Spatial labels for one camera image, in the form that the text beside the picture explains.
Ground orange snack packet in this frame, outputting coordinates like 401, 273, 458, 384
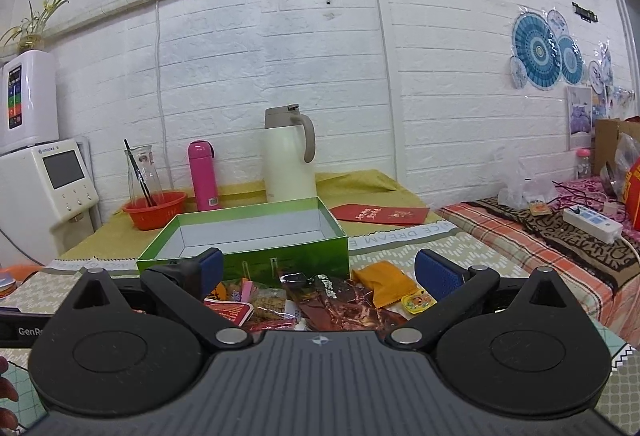
352, 261, 418, 308

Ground red daily nuts pouch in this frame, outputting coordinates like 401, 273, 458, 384
204, 299, 254, 327

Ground green cardboard box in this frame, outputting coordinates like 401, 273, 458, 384
137, 197, 350, 285

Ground large blue paper fan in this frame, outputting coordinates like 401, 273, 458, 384
511, 11, 562, 90

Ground small blue paper fan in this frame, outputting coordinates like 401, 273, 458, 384
556, 36, 584, 85

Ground white water dispenser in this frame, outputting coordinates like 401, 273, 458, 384
1, 137, 101, 269

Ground red envelope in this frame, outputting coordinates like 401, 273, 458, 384
330, 204, 430, 226

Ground dark red meat pouch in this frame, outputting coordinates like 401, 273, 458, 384
280, 271, 407, 333

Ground potted green plant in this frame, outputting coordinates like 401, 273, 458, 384
1, 0, 70, 54

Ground black chopsticks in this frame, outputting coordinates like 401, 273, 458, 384
124, 138, 155, 208

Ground pink thermos bottle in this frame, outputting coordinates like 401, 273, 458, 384
188, 141, 220, 212

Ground brown cardboard box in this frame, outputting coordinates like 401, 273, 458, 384
592, 117, 640, 175

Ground white water purifier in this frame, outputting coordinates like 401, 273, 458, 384
1, 50, 60, 155

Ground clear plastic bag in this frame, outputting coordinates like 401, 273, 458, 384
494, 146, 558, 210

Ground yellow tablecloth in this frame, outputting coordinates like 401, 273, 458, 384
61, 170, 423, 261

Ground cream thermos jug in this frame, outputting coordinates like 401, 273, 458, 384
262, 104, 317, 202

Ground small pink lid jar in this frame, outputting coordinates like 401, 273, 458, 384
576, 147, 591, 179

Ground person left hand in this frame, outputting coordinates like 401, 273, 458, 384
0, 356, 18, 430

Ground red plastic basket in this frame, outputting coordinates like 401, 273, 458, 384
122, 190, 186, 231

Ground white power strip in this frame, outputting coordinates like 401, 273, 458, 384
562, 205, 623, 245

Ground cookie bag pink zipper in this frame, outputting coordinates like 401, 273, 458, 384
240, 280, 296, 323

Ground small yellow candy packet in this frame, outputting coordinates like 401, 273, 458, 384
401, 289, 437, 316

